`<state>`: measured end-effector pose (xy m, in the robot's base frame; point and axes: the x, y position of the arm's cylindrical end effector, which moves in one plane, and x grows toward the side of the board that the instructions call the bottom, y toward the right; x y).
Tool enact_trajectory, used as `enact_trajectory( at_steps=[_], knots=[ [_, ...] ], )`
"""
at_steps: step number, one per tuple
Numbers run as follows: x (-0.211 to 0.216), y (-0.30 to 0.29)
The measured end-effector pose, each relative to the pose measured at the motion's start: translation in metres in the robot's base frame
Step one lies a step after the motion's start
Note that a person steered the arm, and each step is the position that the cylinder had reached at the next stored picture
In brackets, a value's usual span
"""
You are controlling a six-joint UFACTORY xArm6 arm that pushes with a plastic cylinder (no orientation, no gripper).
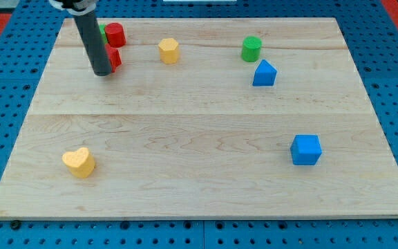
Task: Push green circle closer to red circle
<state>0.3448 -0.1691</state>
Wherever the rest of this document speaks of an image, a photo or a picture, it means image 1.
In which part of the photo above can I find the light wooden board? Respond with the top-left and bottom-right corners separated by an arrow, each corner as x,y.
0,18 -> 398,221

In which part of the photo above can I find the yellow hexagon block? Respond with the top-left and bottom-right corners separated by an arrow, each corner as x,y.
158,38 -> 180,64

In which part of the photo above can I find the blue triangle block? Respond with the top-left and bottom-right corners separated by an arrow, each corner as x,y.
252,59 -> 278,86

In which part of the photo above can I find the green cylinder block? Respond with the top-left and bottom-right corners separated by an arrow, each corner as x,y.
241,36 -> 262,62

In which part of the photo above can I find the red star block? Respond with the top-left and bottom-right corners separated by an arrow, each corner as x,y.
105,44 -> 122,73

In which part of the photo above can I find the blue cube block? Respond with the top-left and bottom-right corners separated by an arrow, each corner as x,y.
290,134 -> 323,166

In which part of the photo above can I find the red cylinder block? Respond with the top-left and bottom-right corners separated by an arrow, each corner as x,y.
104,22 -> 126,48

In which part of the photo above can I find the yellow heart block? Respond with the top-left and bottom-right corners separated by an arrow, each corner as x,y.
61,147 -> 96,178

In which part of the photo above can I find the green block behind rod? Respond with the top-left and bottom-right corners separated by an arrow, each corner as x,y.
99,24 -> 108,44

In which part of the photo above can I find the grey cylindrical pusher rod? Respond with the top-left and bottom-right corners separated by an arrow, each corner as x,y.
73,10 -> 113,76

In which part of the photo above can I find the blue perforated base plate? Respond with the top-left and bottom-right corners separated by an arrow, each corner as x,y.
0,1 -> 398,248

